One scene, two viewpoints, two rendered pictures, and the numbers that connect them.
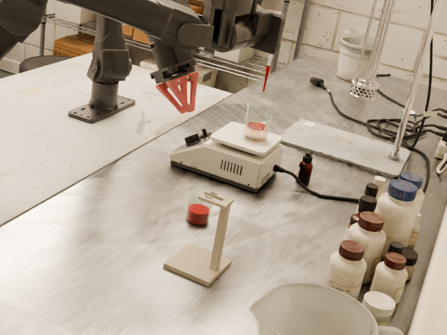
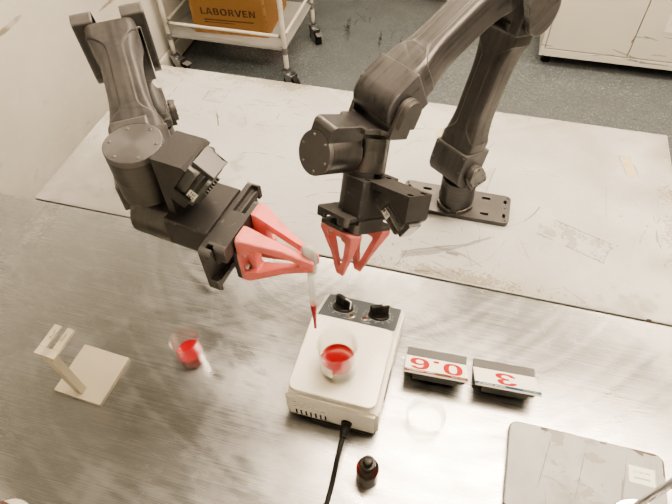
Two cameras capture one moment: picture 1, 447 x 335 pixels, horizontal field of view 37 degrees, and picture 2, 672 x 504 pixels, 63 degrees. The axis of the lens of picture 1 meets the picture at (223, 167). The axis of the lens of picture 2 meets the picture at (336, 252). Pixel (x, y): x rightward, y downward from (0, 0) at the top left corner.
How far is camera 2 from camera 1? 1.33 m
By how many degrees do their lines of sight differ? 71
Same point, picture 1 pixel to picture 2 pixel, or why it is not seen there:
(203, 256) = (103, 375)
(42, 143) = (316, 189)
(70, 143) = not seen: hidden behind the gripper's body
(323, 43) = not seen: outside the picture
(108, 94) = (445, 191)
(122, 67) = (451, 173)
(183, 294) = (41, 373)
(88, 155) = (309, 229)
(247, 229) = (185, 414)
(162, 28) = not seen: hidden behind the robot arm
